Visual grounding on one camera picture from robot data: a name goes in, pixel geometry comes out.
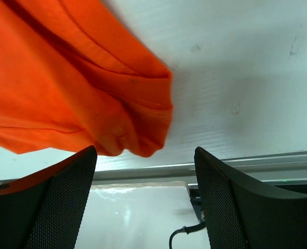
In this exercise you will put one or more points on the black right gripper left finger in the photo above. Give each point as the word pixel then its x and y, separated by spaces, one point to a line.
pixel 45 209

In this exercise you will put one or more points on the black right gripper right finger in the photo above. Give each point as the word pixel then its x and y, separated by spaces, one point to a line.
pixel 243 212

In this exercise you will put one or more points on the orange t shirt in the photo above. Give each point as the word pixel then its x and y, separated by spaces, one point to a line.
pixel 71 75

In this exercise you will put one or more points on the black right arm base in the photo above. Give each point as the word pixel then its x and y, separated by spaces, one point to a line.
pixel 196 201

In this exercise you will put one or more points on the aluminium table edge rail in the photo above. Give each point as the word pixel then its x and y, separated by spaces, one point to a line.
pixel 280 169

